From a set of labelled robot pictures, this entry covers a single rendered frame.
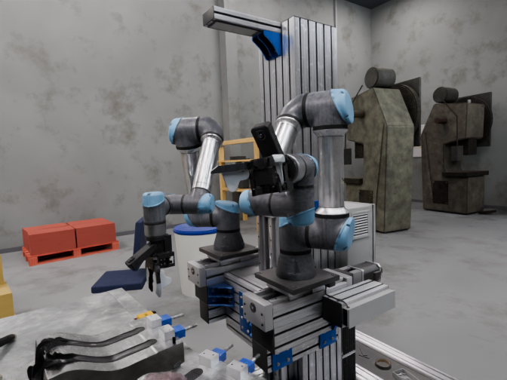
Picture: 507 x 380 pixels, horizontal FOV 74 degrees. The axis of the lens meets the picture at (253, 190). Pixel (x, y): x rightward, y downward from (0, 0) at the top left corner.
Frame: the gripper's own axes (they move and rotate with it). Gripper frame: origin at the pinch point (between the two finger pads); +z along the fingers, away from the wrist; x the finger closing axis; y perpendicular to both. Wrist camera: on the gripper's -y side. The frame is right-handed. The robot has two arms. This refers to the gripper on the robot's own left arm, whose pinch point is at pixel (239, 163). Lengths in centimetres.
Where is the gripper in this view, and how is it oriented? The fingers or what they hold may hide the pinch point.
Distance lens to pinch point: 65.1
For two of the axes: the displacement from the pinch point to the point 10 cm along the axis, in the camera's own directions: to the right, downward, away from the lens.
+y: 1.6, 9.9, 0.2
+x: -8.5, 1.2, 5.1
